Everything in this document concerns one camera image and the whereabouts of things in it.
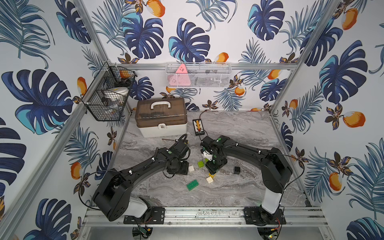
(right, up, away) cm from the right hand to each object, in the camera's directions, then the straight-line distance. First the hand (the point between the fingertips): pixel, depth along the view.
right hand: (215, 168), depth 86 cm
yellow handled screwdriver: (-30, +15, +18) cm, 38 cm away
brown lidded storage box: (-32, +30, +4) cm, 43 cm away
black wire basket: (-63, +33, -4) cm, 71 cm away
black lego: (+13, -2, +2) cm, 13 cm away
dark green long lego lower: (-13, -9, -2) cm, 15 cm away
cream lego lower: (-3, -7, 0) cm, 7 cm away
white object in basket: (-54, +42, -6) cm, 68 cm away
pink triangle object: (-20, +53, +4) cm, 57 cm away
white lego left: (-14, -1, +3) cm, 14 cm away
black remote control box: (-9, +24, +24) cm, 34 cm away
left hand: (-18, 0, -3) cm, 18 cm away
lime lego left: (-8, +1, +6) cm, 10 cm away
